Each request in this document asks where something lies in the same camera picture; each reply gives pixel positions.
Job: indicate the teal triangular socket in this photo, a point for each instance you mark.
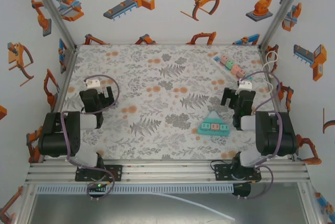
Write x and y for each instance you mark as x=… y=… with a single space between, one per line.
x=213 y=116

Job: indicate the green cube plug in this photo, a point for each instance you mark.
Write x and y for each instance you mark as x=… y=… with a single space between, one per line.
x=229 y=65

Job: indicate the white power strip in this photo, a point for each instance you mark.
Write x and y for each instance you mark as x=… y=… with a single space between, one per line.
x=216 y=58

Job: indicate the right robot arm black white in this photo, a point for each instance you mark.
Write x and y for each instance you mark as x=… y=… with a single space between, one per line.
x=277 y=135

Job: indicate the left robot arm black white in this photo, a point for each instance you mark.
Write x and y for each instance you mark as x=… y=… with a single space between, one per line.
x=52 y=135

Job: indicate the floral table mat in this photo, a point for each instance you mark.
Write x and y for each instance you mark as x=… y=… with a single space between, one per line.
x=157 y=72

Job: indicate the circuit board with green light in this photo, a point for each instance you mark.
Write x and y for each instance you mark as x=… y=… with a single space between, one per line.
x=98 y=186

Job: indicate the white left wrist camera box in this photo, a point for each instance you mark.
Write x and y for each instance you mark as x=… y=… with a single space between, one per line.
x=93 y=84

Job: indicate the aluminium side rail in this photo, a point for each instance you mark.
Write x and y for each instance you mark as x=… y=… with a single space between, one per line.
x=277 y=104
x=60 y=95

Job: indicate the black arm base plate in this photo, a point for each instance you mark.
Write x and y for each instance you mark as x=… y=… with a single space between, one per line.
x=117 y=173
x=220 y=173

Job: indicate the aluminium frame rails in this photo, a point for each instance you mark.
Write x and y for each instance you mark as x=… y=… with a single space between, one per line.
x=167 y=174

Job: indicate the aluminium frame post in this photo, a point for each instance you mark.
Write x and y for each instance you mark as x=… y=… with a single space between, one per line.
x=55 y=12
x=281 y=12

